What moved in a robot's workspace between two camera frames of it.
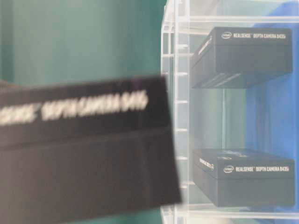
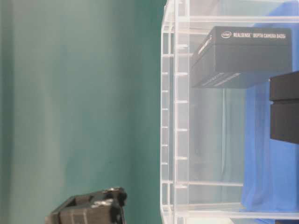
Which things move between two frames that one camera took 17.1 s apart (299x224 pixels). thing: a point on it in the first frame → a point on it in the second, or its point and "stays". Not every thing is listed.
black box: [71, 151] → [284, 91]
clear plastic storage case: [233, 68] stays
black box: [234, 58] stays
